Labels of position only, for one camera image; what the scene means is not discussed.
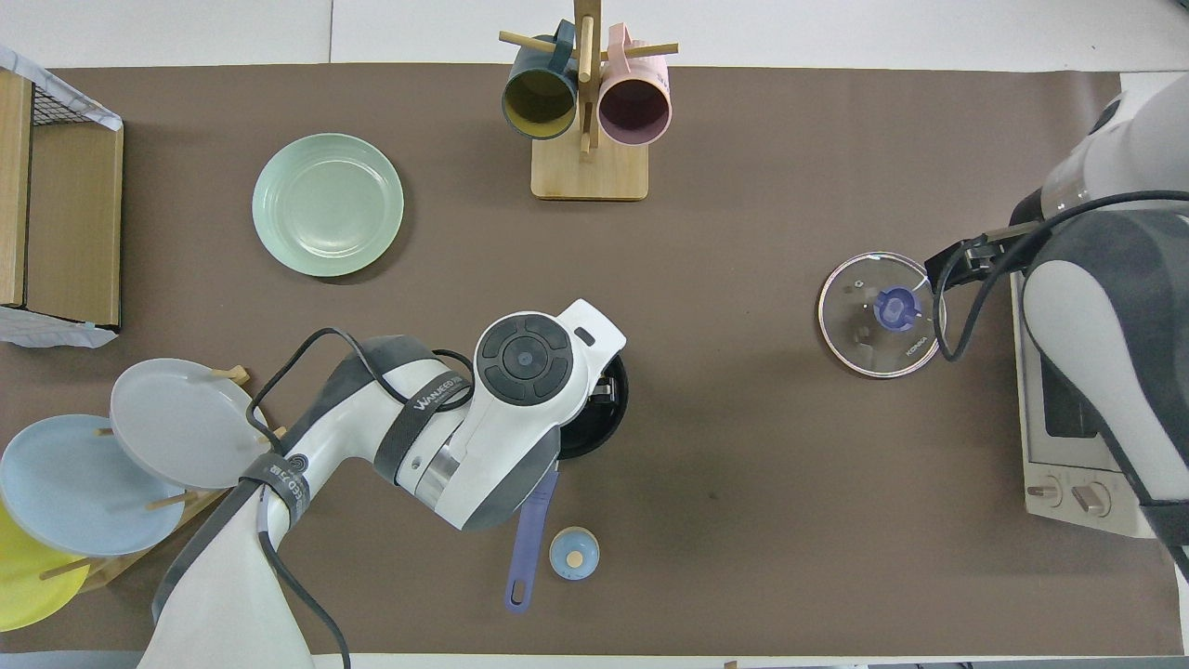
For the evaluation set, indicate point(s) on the wooden plate rack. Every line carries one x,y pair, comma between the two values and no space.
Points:
232,374

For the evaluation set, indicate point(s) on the wooden two-tier shelf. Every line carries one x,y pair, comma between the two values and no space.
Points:
74,223

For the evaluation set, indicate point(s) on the yellow plate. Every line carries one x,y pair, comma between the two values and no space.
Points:
28,585

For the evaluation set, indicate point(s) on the mint green plate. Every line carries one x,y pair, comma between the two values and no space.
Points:
327,204

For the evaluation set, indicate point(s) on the wooden mug tree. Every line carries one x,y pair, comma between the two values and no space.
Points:
590,177

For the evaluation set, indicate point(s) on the light blue plate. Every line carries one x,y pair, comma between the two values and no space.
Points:
74,492

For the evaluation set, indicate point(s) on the dark blue saucepan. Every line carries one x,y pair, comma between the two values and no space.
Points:
529,548

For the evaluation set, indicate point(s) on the cream toaster oven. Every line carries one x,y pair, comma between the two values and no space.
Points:
1059,483

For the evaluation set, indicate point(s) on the pink ribbed mug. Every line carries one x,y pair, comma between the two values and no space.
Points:
634,107

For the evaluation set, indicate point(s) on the brown table mat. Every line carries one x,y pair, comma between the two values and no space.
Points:
743,465

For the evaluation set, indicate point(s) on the grey plate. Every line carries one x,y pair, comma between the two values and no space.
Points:
176,423

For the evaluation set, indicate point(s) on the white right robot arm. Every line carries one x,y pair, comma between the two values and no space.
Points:
1096,372

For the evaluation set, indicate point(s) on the white printed cloth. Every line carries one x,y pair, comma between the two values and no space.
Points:
84,107
46,330

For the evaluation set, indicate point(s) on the dark teal mug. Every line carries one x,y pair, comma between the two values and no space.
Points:
539,98

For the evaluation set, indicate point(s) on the glass lid with blue knob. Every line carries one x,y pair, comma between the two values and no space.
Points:
895,308

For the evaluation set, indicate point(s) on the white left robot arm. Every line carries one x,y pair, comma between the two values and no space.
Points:
520,358

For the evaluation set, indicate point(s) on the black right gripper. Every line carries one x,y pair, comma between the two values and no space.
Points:
999,255

